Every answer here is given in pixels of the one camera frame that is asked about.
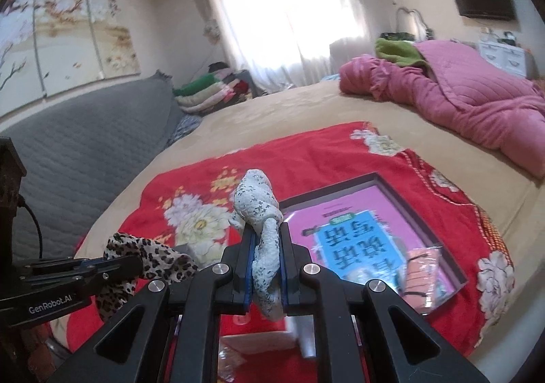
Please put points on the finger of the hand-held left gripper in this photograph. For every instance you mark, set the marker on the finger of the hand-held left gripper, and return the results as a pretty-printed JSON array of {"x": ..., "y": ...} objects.
[
  {"x": 64, "y": 267},
  {"x": 110, "y": 276}
]

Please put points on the leopard print cloth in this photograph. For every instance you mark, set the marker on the leopard print cloth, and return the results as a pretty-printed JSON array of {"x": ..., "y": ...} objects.
[{"x": 157, "y": 257}]

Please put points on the red floral blanket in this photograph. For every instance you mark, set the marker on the red floral blanket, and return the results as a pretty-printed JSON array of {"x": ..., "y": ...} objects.
[{"x": 323, "y": 153}]

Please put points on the beige bed sheet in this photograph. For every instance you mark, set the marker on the beige bed sheet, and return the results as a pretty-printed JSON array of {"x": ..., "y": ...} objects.
[{"x": 298, "y": 110}]

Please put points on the white curtain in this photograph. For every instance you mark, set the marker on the white curtain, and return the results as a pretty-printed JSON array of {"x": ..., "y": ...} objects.
[{"x": 289, "y": 8}]

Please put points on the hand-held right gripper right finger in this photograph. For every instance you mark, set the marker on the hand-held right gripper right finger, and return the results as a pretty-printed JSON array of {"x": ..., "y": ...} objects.
[{"x": 285, "y": 289}]

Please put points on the pink quilt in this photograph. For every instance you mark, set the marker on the pink quilt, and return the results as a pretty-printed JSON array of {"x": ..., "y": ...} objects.
[{"x": 468, "y": 102}]

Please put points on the dark blue patterned cloth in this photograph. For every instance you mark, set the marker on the dark blue patterned cloth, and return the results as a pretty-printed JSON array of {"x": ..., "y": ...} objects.
[{"x": 185, "y": 127}]

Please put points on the grey quilted headboard cover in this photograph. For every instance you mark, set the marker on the grey quilted headboard cover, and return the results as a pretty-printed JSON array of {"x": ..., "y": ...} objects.
[{"x": 85, "y": 131}]

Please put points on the green cloth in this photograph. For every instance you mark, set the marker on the green cloth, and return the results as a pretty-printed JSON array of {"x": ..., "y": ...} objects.
[{"x": 396, "y": 51}]

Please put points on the metal tube frame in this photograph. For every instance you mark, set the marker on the metal tube frame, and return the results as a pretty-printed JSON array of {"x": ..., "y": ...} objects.
[{"x": 411, "y": 19}]

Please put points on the floral wall painting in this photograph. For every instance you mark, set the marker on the floral wall painting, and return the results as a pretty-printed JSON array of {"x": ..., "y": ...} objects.
[{"x": 64, "y": 38}]

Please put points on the beige item in plastic bag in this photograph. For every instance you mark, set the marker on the beige item in plastic bag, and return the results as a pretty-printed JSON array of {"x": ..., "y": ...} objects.
[{"x": 232, "y": 361}]

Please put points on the white dresser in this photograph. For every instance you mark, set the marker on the white dresser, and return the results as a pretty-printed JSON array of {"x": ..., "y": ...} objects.
[{"x": 502, "y": 53}]

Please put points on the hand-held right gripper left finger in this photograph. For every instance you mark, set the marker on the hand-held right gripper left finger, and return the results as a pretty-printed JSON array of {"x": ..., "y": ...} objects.
[{"x": 250, "y": 280}]

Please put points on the grey spotted cloth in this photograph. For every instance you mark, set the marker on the grey spotted cloth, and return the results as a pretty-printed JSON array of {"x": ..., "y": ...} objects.
[{"x": 255, "y": 200}]

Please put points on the stack of folded clothes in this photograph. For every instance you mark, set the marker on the stack of folded clothes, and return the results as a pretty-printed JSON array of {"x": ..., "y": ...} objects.
[{"x": 208, "y": 89}]

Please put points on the pink book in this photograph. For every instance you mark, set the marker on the pink book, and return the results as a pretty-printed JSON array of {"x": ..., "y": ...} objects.
[{"x": 353, "y": 217}]

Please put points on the pink socks packet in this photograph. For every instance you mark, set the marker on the pink socks packet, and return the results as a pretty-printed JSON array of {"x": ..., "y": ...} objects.
[{"x": 421, "y": 276}]

